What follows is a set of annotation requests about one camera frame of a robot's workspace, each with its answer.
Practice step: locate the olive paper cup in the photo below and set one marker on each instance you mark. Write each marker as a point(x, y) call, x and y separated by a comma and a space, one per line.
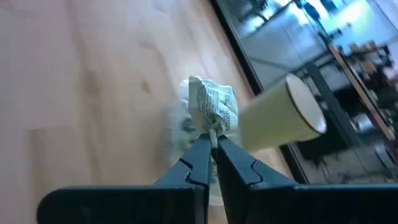
point(273, 121)

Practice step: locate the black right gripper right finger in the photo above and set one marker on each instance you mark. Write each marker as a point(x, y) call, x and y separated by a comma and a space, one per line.
point(280, 205)

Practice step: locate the green white stevia packet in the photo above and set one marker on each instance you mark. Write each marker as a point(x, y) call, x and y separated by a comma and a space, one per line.
point(211, 102)

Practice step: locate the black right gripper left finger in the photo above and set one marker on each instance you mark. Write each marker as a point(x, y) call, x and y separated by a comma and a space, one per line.
point(174, 202)

